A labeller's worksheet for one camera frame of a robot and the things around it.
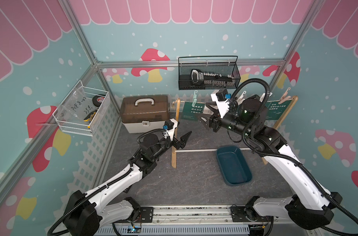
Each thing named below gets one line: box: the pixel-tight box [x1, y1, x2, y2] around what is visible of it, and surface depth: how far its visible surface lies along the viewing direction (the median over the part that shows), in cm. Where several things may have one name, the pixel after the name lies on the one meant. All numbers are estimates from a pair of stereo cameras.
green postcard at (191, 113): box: [181, 101, 206, 122], surface depth 70 cm
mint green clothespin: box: [191, 89, 198, 108], surface depth 64 cm
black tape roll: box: [91, 95, 105, 108], surface depth 82 cm
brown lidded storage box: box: [119, 95, 170, 134], surface depth 99 cm
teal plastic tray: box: [216, 145, 253, 187], surface depth 93 cm
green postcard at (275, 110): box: [265, 99, 293, 120], surface depth 71 cm
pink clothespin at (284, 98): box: [278, 87, 292, 105], surface depth 65 cm
